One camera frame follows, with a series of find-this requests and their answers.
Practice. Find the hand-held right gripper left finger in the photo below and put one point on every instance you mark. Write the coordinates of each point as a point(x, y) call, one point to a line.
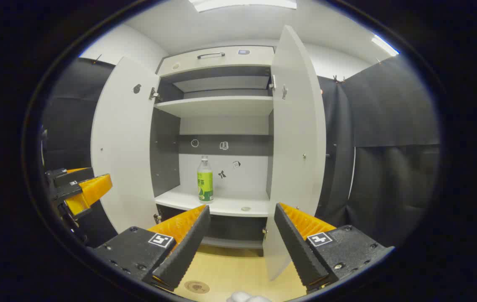
point(188, 247)

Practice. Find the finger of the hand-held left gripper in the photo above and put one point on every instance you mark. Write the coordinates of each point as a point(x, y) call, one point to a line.
point(93, 188)
point(70, 176)

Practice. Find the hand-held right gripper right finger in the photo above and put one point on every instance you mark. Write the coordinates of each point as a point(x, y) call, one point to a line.
point(297, 247)

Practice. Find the round cork coaster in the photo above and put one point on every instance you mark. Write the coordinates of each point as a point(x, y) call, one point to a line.
point(196, 287)

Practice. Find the white cabinet door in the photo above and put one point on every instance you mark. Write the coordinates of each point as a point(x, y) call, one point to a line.
point(293, 147)
point(121, 147)

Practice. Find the green label tea bottle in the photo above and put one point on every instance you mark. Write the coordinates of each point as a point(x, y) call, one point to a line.
point(205, 184)

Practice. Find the metal door hinge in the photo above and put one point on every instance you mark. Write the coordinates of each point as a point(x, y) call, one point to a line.
point(157, 218)
point(272, 82)
point(154, 94)
point(265, 233)

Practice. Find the white cabinet drawer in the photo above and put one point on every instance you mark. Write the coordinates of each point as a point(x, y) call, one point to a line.
point(255, 56)

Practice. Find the ceiling light panel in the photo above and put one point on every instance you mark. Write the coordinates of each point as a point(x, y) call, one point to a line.
point(242, 4)
point(384, 45)

